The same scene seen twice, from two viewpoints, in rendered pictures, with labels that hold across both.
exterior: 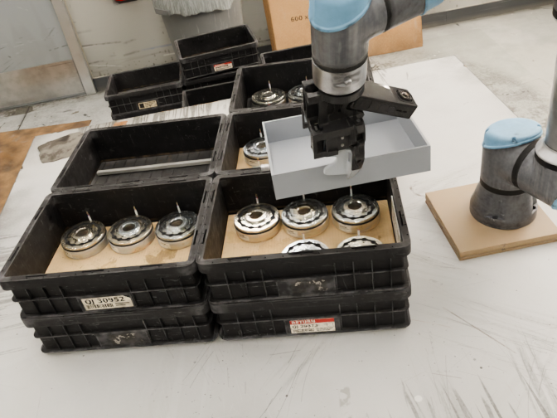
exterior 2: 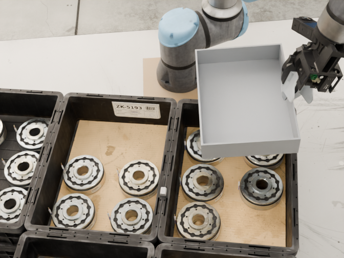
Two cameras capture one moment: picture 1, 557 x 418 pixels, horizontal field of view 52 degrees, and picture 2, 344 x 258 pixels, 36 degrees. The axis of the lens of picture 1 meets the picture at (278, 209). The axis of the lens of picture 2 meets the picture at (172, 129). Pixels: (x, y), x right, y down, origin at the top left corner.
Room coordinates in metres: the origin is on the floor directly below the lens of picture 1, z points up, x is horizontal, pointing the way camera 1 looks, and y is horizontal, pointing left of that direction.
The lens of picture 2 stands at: (1.02, 0.61, 1.98)
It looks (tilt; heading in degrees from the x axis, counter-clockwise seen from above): 53 degrees down; 273
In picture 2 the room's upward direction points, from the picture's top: 6 degrees counter-clockwise
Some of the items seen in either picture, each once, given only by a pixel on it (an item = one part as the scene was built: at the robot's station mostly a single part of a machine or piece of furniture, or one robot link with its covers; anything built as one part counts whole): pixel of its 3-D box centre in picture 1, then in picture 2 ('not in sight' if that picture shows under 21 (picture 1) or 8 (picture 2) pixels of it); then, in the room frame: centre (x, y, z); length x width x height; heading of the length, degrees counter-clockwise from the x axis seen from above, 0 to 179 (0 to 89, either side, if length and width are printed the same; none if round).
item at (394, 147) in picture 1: (341, 144); (243, 98); (0.90, -0.13, 1.07); 0.27 x 0.20 x 0.05; 90
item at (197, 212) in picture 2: (256, 216); (198, 220); (1.01, 0.05, 0.86); 0.05 x 0.05 x 0.01
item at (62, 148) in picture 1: (66, 144); not in sight; (1.83, 0.69, 0.71); 0.22 x 0.19 x 0.01; 91
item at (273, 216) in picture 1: (256, 217); (198, 221); (1.01, 0.05, 0.86); 0.10 x 0.10 x 0.01
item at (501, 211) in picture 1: (504, 192); (179, 64); (1.04, -0.53, 0.78); 0.15 x 0.15 x 0.10
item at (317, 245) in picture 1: (305, 256); (261, 185); (0.86, -0.04, 0.86); 0.10 x 0.10 x 0.01
